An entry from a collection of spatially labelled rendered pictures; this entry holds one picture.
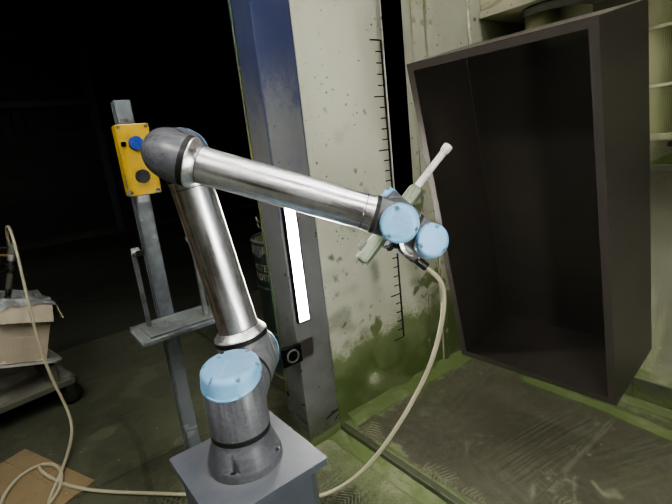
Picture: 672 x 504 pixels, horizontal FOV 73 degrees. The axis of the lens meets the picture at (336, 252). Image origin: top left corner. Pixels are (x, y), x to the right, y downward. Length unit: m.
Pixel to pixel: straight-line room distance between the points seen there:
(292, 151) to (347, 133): 0.31
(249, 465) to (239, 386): 0.20
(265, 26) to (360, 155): 0.68
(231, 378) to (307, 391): 1.11
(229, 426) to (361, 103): 1.54
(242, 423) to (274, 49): 1.40
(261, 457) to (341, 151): 1.36
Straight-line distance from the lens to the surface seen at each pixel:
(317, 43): 2.10
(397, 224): 1.01
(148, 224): 1.92
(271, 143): 1.90
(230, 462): 1.23
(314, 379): 2.21
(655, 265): 2.77
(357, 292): 2.23
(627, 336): 1.80
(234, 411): 1.15
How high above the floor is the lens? 1.41
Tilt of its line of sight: 14 degrees down
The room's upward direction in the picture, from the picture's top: 6 degrees counter-clockwise
